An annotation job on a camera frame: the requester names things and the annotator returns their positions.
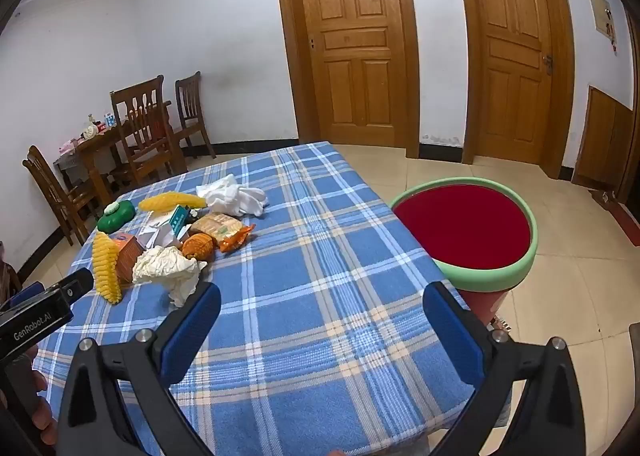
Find small wooden dining chair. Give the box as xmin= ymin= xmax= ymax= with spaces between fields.
xmin=174 ymin=71 xmax=217 ymax=160

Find blue plaid blanket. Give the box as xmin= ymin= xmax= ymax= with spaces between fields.
xmin=32 ymin=141 xmax=513 ymax=456

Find beige wall panel box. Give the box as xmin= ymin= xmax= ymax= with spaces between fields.
xmin=587 ymin=0 xmax=618 ymax=44

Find dark wooden furniture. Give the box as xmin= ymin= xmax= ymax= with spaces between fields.
xmin=0 ymin=241 xmax=23 ymax=299

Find person's left hand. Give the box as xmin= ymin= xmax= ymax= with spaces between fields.
xmin=25 ymin=371 xmax=58 ymax=447

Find low wooden wall cabinet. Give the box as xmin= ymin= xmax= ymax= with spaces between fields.
xmin=572 ymin=85 xmax=636 ymax=192

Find wooden panel door with handle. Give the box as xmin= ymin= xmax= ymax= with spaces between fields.
xmin=450 ymin=0 xmax=576 ymax=179

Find biscuit packet with orange ends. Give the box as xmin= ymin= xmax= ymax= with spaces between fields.
xmin=189 ymin=213 xmax=256 ymax=253

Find wooden dining table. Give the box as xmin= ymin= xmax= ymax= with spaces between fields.
xmin=53 ymin=100 xmax=173 ymax=208

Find teal and white box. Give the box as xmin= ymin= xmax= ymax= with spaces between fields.
xmin=167 ymin=205 xmax=191 ymax=240

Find green clover toy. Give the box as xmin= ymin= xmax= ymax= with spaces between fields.
xmin=96 ymin=200 xmax=137 ymax=233

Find brown orange carton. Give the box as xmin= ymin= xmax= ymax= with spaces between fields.
xmin=111 ymin=233 xmax=147 ymax=285

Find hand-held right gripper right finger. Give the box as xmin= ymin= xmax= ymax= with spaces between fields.
xmin=422 ymin=281 xmax=585 ymax=456

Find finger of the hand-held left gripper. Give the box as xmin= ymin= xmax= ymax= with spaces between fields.
xmin=6 ymin=283 xmax=45 ymax=311
xmin=47 ymin=267 xmax=95 ymax=308

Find orange wrappers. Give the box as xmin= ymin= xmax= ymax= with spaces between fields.
xmin=181 ymin=233 xmax=217 ymax=263

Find ridged yellow toy corn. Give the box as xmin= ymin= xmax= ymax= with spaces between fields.
xmin=92 ymin=231 xmax=124 ymax=305

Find red basin with green rim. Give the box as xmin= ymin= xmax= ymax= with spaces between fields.
xmin=389 ymin=177 xmax=539 ymax=332

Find red doormat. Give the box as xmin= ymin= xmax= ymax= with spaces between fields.
xmin=611 ymin=201 xmax=640 ymax=238

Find large wooden dining chair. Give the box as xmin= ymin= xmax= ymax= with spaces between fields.
xmin=110 ymin=75 xmax=188 ymax=188

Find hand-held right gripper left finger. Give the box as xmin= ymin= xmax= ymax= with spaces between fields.
xmin=57 ymin=281 xmax=223 ymax=456

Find white paper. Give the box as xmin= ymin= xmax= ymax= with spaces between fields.
xmin=131 ymin=245 xmax=208 ymax=308

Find smooth yellow toy corn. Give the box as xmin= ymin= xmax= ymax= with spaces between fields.
xmin=138 ymin=191 xmax=209 ymax=213

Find white paper box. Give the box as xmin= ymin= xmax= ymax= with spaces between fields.
xmin=137 ymin=216 xmax=176 ymax=250

